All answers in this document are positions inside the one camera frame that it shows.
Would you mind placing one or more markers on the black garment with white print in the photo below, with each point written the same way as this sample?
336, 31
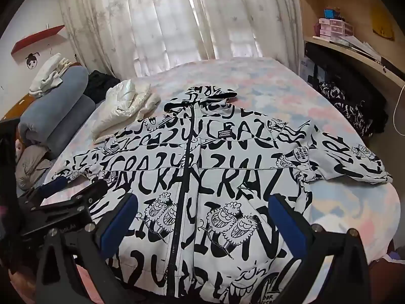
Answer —
341, 101

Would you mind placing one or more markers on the black fabric pile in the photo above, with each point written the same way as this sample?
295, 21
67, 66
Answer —
348, 72

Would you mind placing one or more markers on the stack of pink boxes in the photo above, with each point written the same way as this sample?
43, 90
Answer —
332, 27

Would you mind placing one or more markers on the blue box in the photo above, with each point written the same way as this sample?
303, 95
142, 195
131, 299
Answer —
329, 13

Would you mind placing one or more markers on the white cardboard box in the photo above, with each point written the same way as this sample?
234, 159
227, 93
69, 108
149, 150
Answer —
307, 66

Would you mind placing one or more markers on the black and white printed jacket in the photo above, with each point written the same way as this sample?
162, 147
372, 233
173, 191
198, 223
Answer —
221, 171

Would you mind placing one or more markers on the light wooden shelf unit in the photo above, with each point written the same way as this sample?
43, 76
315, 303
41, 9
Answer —
348, 0

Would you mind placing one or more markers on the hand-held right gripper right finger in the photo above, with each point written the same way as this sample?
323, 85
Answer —
284, 224

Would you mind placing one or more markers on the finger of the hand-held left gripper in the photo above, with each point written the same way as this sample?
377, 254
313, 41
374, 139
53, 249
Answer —
91, 190
57, 183

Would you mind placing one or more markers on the white floral curtain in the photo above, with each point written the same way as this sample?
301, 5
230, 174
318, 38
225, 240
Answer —
174, 22

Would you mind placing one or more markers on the pile of papers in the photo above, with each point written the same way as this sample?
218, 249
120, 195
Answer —
357, 42

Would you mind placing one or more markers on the blue-grey bolster pillow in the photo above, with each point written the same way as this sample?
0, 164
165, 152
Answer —
69, 82
72, 117

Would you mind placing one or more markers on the wooden headboard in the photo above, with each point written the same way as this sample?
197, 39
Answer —
14, 109

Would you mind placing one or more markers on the beige pillow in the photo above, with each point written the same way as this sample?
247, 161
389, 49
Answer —
31, 164

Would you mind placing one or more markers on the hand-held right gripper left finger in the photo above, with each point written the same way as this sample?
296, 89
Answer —
121, 218

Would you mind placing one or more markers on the red wall shelf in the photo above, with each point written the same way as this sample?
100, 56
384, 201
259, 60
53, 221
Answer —
38, 38

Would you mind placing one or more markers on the cartoon face wall sticker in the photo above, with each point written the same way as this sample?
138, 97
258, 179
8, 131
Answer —
31, 60

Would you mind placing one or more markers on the white crumpled cloth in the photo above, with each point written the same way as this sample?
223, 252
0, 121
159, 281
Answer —
47, 72

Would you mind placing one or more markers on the bed with pastel sheet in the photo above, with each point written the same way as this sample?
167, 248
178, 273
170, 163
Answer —
269, 76

